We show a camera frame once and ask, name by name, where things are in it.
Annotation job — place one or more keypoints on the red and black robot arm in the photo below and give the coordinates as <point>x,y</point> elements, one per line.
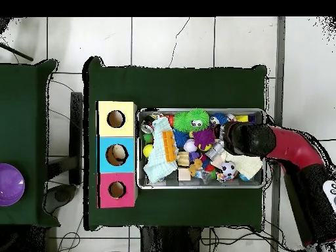
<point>294,147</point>

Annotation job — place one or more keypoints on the silver mesh bin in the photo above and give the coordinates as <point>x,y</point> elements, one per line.
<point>168,181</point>

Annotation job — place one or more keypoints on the wooden box with three holes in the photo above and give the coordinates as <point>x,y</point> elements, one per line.
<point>128,183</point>

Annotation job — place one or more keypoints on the orange plastic building block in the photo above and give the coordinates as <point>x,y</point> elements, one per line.
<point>169,147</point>

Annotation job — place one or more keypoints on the light blue knitted cloth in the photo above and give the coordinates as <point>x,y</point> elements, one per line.
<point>157,157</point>

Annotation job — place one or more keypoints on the yellow ball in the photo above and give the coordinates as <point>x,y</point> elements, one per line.
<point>147,151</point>

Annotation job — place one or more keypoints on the purple spiky toy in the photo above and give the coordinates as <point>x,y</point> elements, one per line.
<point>203,137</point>

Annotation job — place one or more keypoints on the large green spiky ball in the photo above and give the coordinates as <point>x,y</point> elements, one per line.
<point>197,115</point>

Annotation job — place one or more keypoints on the brown plush toy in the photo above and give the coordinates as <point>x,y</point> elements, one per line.
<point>195,166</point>

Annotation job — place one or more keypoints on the dark green table cloth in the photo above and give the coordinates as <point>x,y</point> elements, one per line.
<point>170,86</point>
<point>21,118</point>

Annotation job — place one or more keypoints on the blue spiky ball with eyes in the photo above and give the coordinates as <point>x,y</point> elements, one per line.
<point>220,118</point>

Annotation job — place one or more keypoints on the small soccer ball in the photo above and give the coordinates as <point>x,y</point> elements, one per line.
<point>228,168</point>

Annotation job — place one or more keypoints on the cream knitted cloth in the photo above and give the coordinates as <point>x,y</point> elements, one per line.
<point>249,165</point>

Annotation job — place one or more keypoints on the black stand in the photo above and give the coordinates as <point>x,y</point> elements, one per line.
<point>76,131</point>

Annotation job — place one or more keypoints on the purple bowl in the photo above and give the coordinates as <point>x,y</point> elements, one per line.
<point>10,183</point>

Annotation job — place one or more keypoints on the black rod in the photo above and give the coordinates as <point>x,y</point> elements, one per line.
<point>23,55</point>

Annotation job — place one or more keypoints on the silver toy camera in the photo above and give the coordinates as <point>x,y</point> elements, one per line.
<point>215,151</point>

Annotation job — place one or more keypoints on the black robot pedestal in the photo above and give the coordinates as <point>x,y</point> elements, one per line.
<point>170,241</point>

